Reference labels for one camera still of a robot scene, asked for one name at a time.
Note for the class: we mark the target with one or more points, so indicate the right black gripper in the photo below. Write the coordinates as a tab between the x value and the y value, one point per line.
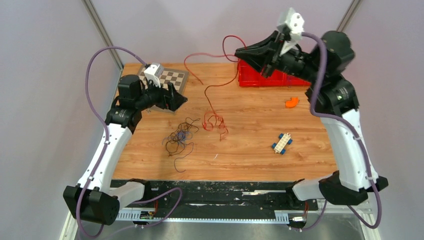
266	51

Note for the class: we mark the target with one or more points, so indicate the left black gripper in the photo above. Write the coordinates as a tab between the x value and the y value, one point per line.
170	99

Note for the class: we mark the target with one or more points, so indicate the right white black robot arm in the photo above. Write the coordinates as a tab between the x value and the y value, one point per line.
333	99

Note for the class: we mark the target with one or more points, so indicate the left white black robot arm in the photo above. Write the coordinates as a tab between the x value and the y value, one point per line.
91	199

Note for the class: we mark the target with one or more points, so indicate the wooden chessboard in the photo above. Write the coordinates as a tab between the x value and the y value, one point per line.
178	78

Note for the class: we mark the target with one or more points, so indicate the red bin far left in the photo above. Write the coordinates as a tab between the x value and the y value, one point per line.
247	76

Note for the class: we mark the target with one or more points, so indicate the red bin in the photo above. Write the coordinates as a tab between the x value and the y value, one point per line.
292	81
247	76
277	79

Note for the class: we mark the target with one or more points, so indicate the orange plastic piece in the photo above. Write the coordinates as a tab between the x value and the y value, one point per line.
291	103

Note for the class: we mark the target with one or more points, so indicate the white blue toy block car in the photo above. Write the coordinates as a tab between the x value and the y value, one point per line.
280	146

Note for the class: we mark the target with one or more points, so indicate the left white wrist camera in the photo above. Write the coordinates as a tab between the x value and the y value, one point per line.
152	74

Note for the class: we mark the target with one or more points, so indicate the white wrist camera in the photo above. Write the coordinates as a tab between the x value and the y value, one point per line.
290	25
152	74

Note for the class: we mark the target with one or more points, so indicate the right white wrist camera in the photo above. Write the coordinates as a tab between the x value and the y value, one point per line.
290	25

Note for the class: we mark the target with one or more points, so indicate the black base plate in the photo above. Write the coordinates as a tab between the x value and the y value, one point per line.
219	201

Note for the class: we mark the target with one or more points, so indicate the aluminium frame rail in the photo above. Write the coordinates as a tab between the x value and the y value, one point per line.
327	223

